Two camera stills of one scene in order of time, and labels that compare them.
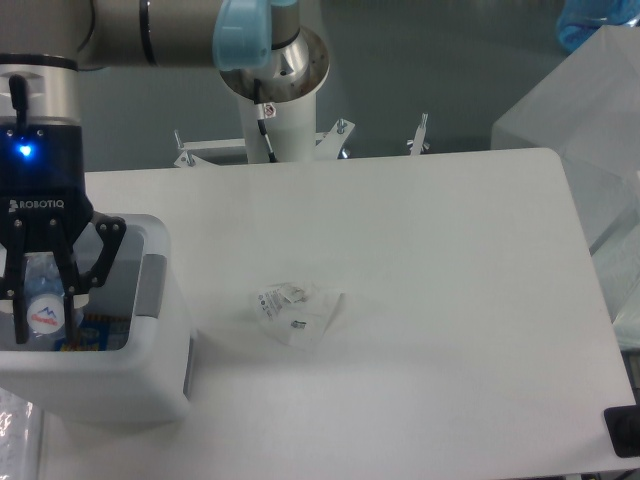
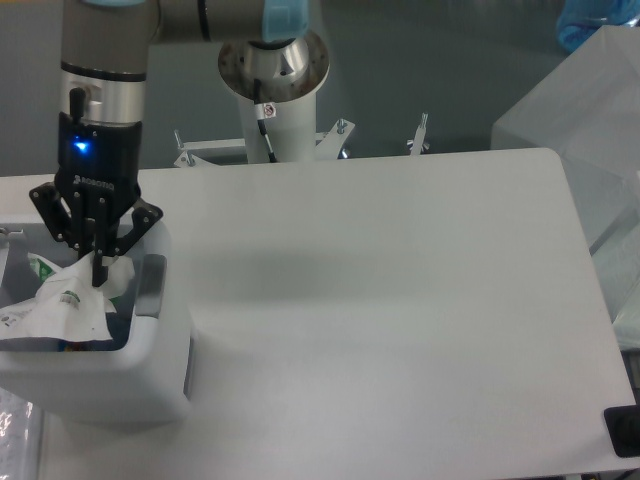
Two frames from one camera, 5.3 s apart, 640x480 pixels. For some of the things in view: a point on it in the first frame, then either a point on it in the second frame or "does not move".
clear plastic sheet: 22,438 does not move
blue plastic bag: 578,20 does not move
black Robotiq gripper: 41,178 -> 99,164
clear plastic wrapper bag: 296,314 -> 66,305
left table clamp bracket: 220,152 does not move
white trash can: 149,382 does not move
